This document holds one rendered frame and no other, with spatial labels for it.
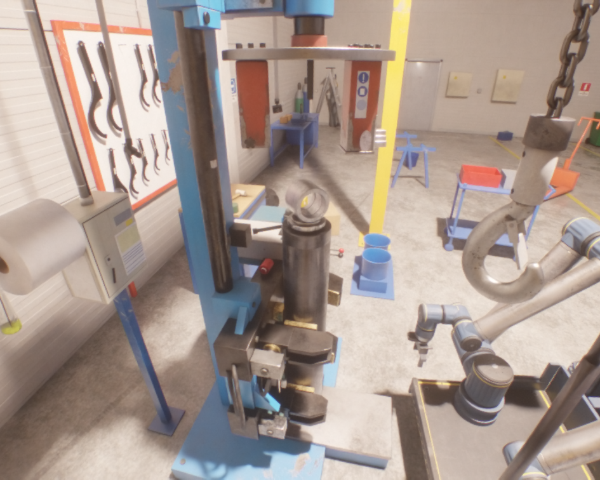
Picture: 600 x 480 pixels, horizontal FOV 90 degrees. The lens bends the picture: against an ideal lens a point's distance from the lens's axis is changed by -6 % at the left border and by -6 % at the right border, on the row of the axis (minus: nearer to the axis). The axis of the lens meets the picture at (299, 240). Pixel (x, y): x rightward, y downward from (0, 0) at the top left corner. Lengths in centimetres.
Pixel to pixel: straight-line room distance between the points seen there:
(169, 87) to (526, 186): 121
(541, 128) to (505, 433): 203
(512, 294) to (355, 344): 250
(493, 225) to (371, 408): 203
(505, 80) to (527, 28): 151
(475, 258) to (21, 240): 123
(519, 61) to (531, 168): 1227
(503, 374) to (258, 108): 172
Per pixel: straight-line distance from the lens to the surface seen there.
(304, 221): 130
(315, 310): 153
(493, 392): 205
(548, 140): 36
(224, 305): 147
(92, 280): 158
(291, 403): 187
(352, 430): 225
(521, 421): 237
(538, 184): 38
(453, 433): 215
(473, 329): 183
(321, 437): 221
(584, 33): 37
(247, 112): 118
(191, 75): 118
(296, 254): 135
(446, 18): 1212
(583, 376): 54
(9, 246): 129
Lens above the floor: 209
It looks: 30 degrees down
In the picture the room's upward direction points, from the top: straight up
